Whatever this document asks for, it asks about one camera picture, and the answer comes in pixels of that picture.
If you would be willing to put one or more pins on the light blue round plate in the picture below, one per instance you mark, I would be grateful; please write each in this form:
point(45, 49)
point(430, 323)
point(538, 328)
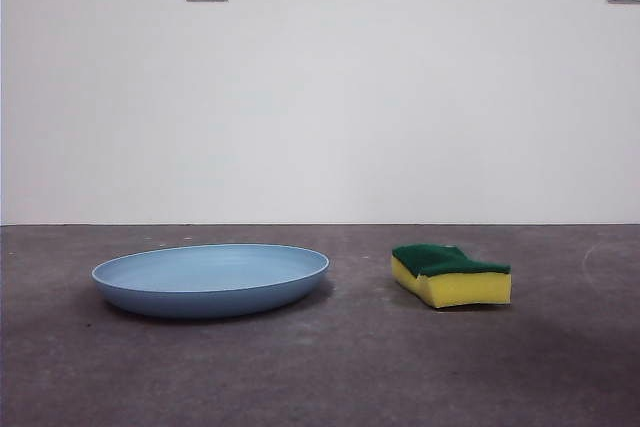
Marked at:
point(210, 277)

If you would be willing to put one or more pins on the yellow sponge with green pad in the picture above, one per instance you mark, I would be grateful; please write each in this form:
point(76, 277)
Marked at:
point(460, 289)

